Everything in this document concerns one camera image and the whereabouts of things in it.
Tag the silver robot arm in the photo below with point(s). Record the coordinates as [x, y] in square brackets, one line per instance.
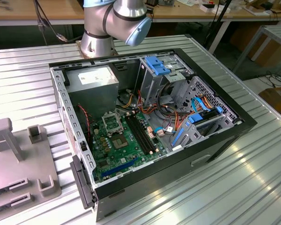
[121, 18]

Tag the CPU socket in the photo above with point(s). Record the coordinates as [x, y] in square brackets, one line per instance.
[119, 141]

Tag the black RAM slot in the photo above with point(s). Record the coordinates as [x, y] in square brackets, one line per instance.
[136, 132]
[142, 132]
[139, 132]
[145, 132]

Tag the silver optical drive cage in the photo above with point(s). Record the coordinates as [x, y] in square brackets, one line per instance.
[150, 86]

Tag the blue plastic drive latch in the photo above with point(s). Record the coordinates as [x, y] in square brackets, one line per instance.
[155, 65]

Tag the blue disk carrier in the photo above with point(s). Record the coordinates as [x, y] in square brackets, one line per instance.
[195, 118]

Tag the green motherboard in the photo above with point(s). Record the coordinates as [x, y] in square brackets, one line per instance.
[114, 161]

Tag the blue expansion slot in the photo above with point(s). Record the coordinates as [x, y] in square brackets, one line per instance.
[119, 167]

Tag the grey power supply unit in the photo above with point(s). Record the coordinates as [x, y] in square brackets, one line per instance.
[91, 79]

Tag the silver perforated disk bay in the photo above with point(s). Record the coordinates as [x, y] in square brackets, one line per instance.
[201, 86]

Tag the black open PC case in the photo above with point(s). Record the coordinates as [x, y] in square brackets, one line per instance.
[154, 178]

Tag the black card retention latch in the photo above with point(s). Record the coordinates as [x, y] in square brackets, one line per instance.
[82, 185]

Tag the black tripod stand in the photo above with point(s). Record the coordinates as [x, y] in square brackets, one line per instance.
[220, 21]

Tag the grey parts rack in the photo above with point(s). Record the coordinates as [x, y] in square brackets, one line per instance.
[25, 168]

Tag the white black flat box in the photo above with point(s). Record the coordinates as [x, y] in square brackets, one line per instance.
[219, 9]

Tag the long wooden desk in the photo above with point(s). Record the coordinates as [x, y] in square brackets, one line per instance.
[18, 11]

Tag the blue plastic bay rail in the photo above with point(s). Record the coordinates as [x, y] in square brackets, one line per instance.
[178, 138]

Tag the brown square base plate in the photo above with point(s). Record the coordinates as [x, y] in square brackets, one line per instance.
[84, 56]

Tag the grey metal frame table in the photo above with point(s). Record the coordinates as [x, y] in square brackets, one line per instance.
[278, 31]

